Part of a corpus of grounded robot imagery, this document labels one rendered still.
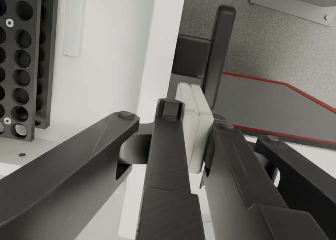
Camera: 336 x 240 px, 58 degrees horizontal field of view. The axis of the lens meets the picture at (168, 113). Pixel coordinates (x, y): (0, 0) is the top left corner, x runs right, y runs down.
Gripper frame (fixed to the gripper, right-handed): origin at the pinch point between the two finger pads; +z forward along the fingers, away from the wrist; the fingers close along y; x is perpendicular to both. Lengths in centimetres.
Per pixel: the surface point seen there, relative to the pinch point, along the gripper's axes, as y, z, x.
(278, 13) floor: 35, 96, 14
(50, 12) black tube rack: -11.3, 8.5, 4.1
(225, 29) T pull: 1.7, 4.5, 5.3
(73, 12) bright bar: -10.3, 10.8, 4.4
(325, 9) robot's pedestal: 50, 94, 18
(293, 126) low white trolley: 21.8, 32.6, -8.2
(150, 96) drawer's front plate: -2.4, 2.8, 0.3
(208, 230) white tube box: 7.8, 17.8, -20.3
